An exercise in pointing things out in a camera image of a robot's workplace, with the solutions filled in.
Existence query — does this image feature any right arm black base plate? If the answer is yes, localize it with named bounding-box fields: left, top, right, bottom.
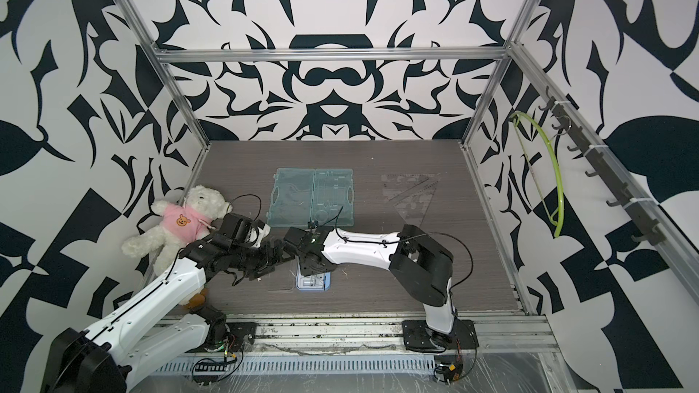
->
left=402, top=318, right=479, bottom=354

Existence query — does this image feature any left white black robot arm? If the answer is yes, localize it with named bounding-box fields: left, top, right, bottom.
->
left=40, top=214, right=295, bottom=392

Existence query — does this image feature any blue transparent geometry set case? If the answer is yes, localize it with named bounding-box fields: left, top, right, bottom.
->
left=296, top=263, right=331, bottom=292

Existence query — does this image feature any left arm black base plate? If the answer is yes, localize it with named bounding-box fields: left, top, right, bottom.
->
left=177, top=320, right=258, bottom=354

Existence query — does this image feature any green hanging tube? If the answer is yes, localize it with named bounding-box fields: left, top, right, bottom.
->
left=512, top=111, right=566, bottom=239

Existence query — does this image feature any black wall hook rail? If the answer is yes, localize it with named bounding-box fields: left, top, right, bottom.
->
left=540, top=86, right=667, bottom=246

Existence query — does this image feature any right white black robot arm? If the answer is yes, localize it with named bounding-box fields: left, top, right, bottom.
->
left=284, top=225, right=456, bottom=336

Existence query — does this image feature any white teddy bear pink shirt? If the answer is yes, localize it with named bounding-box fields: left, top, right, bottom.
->
left=121, top=186, right=231, bottom=275

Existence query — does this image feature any small brown white plush toy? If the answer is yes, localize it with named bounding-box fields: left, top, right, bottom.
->
left=185, top=287, right=209, bottom=310

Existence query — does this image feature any teal transparent ruler set case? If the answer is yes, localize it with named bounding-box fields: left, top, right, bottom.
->
left=267, top=168, right=355, bottom=229

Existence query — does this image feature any clear triangle ruler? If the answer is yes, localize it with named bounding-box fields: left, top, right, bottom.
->
left=382, top=174, right=440, bottom=227

